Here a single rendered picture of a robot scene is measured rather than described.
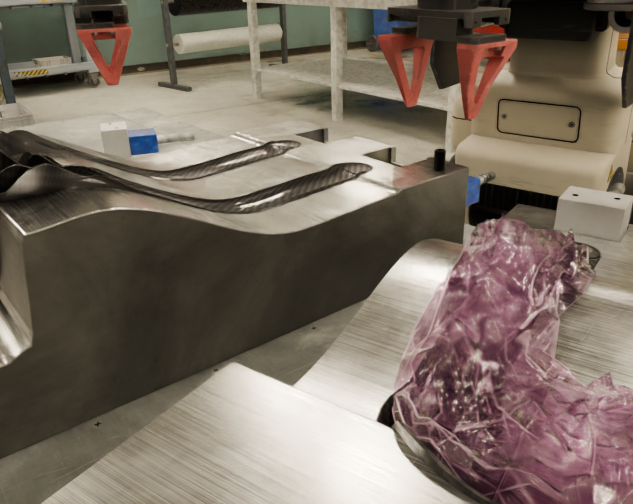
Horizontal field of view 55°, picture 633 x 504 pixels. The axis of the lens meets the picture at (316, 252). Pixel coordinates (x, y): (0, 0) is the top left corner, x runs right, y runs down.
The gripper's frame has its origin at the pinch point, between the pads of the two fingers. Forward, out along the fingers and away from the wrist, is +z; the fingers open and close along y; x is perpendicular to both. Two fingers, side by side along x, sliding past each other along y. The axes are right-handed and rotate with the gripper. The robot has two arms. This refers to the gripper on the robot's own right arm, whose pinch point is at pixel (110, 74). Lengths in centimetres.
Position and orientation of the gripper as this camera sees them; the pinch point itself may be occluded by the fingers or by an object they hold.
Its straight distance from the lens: 93.9
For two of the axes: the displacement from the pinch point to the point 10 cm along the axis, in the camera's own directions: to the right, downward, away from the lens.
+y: 3.3, 4.0, -8.6
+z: 0.2, 9.0, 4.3
